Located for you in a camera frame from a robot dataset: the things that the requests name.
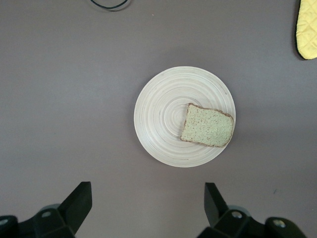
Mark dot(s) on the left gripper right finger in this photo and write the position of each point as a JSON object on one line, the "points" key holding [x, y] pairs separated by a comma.
{"points": [[223, 218]]}

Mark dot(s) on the table cover mat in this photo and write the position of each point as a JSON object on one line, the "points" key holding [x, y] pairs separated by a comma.
{"points": [[74, 99]]}

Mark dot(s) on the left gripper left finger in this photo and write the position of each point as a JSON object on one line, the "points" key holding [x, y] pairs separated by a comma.
{"points": [[74, 213]]}

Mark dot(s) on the yellow quilted oven mitt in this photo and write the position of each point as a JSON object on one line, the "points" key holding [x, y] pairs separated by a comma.
{"points": [[307, 29]]}

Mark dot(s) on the slice of brown bread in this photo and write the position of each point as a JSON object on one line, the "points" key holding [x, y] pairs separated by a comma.
{"points": [[208, 126]]}

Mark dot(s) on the round wooden plate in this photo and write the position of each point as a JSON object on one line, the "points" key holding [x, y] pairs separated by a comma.
{"points": [[161, 111]]}

